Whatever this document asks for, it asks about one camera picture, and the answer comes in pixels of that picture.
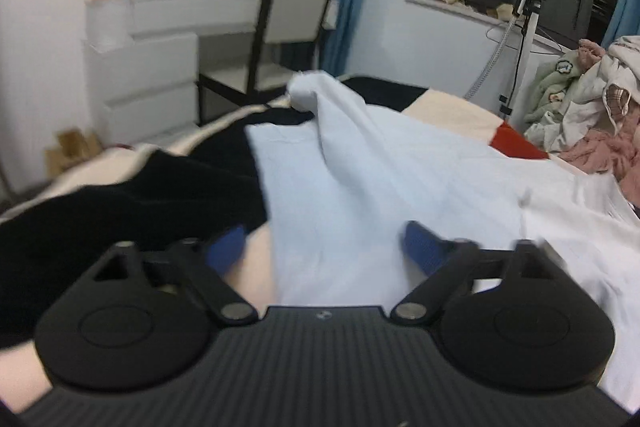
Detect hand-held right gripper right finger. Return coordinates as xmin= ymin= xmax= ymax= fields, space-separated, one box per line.
xmin=389 ymin=221 xmax=554 ymax=327

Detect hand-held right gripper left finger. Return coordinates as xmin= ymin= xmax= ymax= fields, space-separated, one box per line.
xmin=93 ymin=224 xmax=259 ymax=325

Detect light blue shirt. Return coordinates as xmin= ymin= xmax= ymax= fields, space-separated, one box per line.
xmin=246 ymin=71 xmax=640 ymax=414

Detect pile of unfolded clothes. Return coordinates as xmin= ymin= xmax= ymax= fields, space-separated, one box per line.
xmin=523 ymin=35 xmax=640 ymax=208

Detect black white red blanket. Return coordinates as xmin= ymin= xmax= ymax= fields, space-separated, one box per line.
xmin=0 ymin=76 xmax=576 ymax=413

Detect cardboard box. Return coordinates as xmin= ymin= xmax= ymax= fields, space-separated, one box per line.
xmin=45 ymin=129 xmax=104 ymax=178

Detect white dressing table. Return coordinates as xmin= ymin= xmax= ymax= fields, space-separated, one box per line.
xmin=82 ymin=0 xmax=266 ymax=148

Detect black and white chair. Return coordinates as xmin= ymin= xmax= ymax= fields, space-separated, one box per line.
xmin=196 ymin=0 xmax=338 ymax=126

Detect garment steamer stand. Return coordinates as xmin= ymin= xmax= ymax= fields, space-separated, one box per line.
xmin=464 ymin=0 xmax=549 ymax=118

